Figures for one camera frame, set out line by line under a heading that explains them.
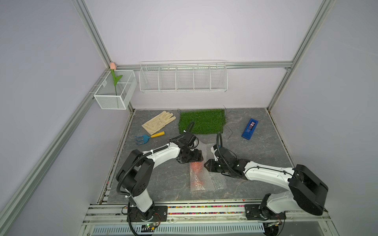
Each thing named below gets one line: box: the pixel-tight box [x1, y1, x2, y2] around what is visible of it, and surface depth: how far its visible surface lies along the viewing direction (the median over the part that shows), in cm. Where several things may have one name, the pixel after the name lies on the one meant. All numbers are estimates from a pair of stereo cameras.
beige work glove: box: [141, 110, 177, 136], surface depth 114 cm
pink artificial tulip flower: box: [109, 61, 123, 96], surface depth 92 cm
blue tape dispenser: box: [241, 118, 259, 141], surface depth 104 cm
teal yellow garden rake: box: [134, 131, 165, 145], surface depth 107 cm
